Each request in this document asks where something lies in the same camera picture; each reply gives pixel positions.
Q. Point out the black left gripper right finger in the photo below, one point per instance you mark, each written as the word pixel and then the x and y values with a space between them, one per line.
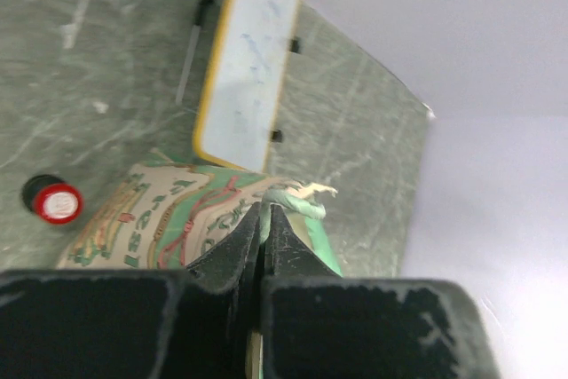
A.
pixel 286 256

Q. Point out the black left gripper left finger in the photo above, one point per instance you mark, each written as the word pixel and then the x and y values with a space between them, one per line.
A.
pixel 221 268

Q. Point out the green paper gift bag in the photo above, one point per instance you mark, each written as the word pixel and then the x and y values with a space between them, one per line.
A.
pixel 166 214

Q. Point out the small yellow-framed whiteboard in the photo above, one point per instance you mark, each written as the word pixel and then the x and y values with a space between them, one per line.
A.
pixel 243 82

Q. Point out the red and black marker cap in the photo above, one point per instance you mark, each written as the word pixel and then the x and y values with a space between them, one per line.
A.
pixel 52 199

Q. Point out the black marker pen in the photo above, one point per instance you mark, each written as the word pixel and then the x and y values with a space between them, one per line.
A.
pixel 199 17

